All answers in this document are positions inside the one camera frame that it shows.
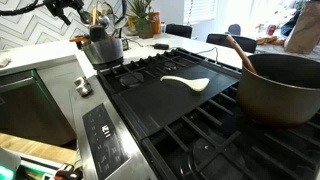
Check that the large dark cooking pot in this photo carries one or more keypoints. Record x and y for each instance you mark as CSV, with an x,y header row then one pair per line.
x,y
276,96

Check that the red can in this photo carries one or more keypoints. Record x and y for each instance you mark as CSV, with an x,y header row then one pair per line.
x,y
271,29

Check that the silver ladle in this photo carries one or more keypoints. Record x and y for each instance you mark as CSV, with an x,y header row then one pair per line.
x,y
120,22

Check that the black power adapter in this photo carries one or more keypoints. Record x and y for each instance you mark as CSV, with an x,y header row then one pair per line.
x,y
161,46

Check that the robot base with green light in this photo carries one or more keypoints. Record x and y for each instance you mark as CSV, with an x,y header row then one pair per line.
x,y
6,165

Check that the white cabinet door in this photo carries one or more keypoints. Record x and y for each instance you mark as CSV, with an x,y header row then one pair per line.
x,y
61,86

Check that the black griddle plate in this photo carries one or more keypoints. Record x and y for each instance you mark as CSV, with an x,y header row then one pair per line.
x,y
160,100

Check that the brown paper bag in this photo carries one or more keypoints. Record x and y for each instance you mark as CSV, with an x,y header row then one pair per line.
x,y
305,30

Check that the black cast iron grate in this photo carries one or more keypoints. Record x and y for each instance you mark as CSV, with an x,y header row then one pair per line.
x,y
220,146
146,65

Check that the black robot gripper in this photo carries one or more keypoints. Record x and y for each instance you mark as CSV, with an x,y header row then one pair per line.
x,y
56,6

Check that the black dining chair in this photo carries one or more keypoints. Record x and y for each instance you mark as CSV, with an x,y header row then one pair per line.
x,y
178,30
243,42

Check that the grey office chair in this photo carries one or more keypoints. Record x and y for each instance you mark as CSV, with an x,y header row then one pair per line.
x,y
234,29

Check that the white window blinds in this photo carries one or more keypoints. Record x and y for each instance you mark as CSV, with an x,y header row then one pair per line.
x,y
199,10

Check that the white plastic spoon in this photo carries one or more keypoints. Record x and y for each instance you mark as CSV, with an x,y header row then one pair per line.
x,y
196,83

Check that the black cooker control panel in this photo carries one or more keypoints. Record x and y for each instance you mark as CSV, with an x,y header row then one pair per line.
x,y
105,143

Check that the wooden spatula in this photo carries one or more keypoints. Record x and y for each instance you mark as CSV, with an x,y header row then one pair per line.
x,y
95,13

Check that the silver cooker knob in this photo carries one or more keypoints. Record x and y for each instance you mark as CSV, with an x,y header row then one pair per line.
x,y
80,81
85,90

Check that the black kitchen spoon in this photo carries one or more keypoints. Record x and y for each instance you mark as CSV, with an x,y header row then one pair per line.
x,y
98,33

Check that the stainless dishwasher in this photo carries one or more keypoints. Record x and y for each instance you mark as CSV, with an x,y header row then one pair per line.
x,y
30,110

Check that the silver utensil holder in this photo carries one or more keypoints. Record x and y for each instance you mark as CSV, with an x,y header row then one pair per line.
x,y
103,53

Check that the black gas stove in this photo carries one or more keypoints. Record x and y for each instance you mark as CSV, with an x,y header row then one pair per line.
x,y
100,146

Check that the brown wooden spoon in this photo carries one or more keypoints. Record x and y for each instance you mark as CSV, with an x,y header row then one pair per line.
x,y
240,51

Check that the potted green plant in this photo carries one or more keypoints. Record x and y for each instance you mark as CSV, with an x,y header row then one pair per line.
x,y
143,26

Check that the orange juice bottle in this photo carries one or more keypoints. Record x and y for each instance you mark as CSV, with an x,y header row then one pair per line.
x,y
155,23

